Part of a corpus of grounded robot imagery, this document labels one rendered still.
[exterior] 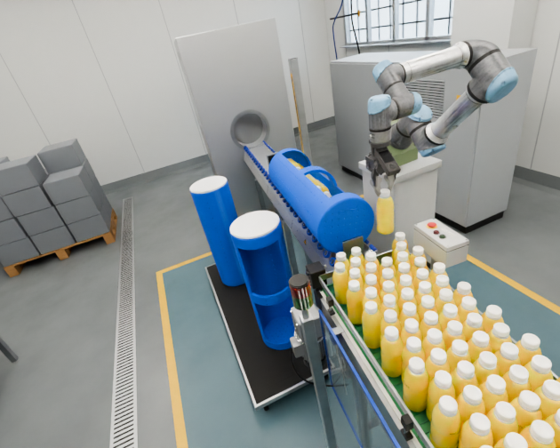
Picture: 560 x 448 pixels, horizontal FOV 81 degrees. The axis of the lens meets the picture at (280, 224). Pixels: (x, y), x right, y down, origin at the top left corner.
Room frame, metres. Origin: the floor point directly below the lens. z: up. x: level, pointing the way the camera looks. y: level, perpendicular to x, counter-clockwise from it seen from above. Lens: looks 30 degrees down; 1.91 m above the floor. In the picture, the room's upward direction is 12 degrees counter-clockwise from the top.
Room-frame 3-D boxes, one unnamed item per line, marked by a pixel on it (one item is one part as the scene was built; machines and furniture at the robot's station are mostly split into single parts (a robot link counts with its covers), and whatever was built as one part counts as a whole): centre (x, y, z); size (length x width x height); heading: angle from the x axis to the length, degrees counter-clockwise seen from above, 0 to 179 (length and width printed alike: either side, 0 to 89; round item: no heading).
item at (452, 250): (1.06, -0.63, 1.05); 0.20 x 0.10 x 0.10; 11
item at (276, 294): (1.57, 0.14, 0.59); 0.28 x 0.28 x 0.88
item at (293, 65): (2.74, -0.35, 0.85); 0.06 x 0.06 x 1.70; 11
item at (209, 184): (2.30, 0.46, 1.03); 0.28 x 0.28 x 0.01
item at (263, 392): (1.88, 0.31, 0.08); 1.50 x 0.52 x 0.15; 16
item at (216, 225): (2.30, 0.46, 0.59); 0.28 x 0.28 x 0.88
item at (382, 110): (1.13, -0.42, 1.60); 0.09 x 0.08 x 0.11; 105
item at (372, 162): (1.14, -0.42, 1.44); 0.09 x 0.08 x 0.12; 11
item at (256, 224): (1.57, 0.14, 1.03); 0.28 x 0.28 x 0.01
